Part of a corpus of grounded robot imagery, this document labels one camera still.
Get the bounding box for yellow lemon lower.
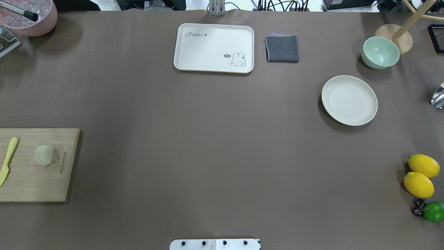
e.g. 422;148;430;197
403;172;435;198

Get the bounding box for yellow plastic knife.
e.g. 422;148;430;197
0;137;19;186

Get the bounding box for cream rabbit tray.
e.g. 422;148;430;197
173;23;254;73

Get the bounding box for aluminium camera post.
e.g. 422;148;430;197
208;0;226;16

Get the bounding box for metal scoop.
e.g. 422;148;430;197
431;82;444;109

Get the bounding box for steel rod black tip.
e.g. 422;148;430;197
0;0;39;22

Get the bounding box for pink bowl of ice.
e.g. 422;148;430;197
0;0;58;37

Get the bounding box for cream round plate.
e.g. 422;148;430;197
321;75;378;126

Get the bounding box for white cup rack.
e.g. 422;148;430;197
0;24;21;58

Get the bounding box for mint green bowl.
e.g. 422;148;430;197
360;36;401;69

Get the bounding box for green lime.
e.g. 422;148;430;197
424;201;444;223

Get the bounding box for dark cherries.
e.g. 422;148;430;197
412;198;427;217

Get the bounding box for wooden mug tree stand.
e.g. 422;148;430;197
374;0;443;55

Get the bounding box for yellow lemon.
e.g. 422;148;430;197
408;154;440;178
403;172;435;198

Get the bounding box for wooden cutting board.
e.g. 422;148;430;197
0;128;80;202

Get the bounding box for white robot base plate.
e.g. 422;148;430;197
169;239;261;250

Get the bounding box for yellow lemon upper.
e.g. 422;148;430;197
408;154;440;178

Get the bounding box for folded grey cloth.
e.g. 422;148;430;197
265;33;300;63

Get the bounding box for black frame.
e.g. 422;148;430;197
427;24;444;53

